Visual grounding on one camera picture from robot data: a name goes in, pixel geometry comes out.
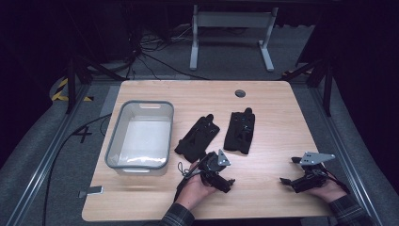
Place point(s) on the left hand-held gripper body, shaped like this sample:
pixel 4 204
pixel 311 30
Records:
pixel 213 163

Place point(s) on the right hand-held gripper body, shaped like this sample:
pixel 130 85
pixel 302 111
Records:
pixel 310 182

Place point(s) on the person's right hand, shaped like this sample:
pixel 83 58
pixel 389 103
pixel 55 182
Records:
pixel 331 191

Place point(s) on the person's left hand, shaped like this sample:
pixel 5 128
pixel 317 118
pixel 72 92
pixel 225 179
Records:
pixel 191 191

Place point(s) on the black metal stand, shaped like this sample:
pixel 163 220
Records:
pixel 327 84
pixel 71 84

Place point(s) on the grey tape strip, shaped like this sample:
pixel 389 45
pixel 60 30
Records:
pixel 92 190

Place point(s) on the yellow black hazard tape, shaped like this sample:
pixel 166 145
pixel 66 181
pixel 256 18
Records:
pixel 59 91

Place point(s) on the aluminium floor rail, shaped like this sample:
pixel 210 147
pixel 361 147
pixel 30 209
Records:
pixel 47 157
pixel 345 157

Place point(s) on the white metal desk frame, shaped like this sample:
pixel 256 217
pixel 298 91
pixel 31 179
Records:
pixel 232 19

